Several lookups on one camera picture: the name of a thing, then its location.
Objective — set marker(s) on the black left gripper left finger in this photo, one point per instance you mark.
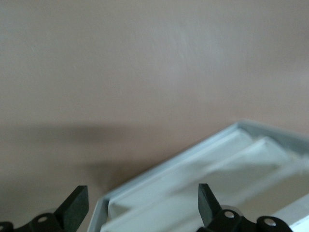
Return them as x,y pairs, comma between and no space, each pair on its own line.
72,207

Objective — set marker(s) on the white drawer cabinet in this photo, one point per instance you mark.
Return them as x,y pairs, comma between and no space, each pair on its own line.
277,136

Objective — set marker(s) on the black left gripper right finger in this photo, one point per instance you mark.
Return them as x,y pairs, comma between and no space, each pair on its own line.
207,207

